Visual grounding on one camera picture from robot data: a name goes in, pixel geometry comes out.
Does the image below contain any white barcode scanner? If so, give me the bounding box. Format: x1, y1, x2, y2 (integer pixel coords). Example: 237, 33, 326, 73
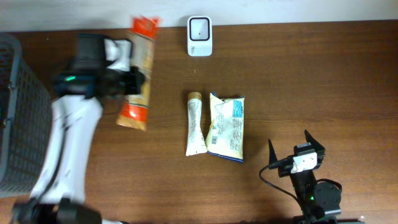
187, 16, 213, 57

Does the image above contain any orange pasta packet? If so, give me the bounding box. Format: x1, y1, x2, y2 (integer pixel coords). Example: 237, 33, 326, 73
116, 16, 160, 131

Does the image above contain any yellow snack bag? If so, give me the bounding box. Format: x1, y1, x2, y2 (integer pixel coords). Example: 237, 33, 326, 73
205, 92, 245, 163

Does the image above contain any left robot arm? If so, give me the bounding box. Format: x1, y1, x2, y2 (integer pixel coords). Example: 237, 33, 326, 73
1, 34, 144, 223

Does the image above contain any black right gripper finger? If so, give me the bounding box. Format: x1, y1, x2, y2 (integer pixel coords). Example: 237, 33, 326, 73
268, 139, 279, 168
304, 130, 325, 156

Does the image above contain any black right camera cable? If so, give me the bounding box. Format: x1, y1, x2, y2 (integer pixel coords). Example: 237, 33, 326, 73
259, 157, 343, 218

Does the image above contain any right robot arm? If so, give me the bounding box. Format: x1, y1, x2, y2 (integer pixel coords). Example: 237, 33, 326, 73
267, 130, 342, 223

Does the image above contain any grey plastic mesh basket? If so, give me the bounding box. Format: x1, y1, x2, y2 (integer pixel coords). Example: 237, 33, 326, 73
1, 34, 52, 198

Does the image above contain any white tube with tan cap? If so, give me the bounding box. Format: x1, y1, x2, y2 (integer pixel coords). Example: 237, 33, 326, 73
186, 92, 207, 156

